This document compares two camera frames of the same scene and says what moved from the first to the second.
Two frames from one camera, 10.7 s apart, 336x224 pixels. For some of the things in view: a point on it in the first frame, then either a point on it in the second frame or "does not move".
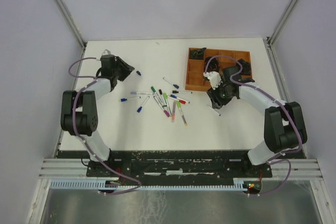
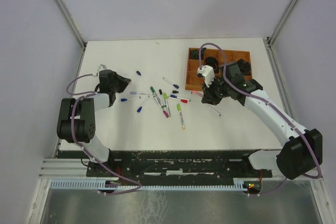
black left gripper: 127,68 → 124,81
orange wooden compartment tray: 195,68 does not move
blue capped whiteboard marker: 210,107 does not move
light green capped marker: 165,97 does not move
